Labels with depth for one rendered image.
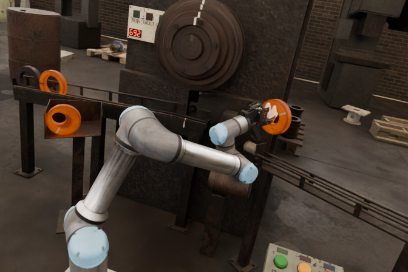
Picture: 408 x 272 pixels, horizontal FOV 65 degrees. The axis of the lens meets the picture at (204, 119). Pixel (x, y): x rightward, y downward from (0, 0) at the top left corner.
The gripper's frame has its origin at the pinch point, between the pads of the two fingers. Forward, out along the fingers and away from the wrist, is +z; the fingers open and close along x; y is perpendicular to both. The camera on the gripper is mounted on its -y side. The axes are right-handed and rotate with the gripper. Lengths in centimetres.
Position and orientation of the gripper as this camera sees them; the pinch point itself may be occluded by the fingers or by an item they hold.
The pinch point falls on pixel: (275, 112)
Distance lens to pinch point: 144.7
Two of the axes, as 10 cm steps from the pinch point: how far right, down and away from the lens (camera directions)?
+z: 8.0, -3.2, 5.1
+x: -6.1, -3.8, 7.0
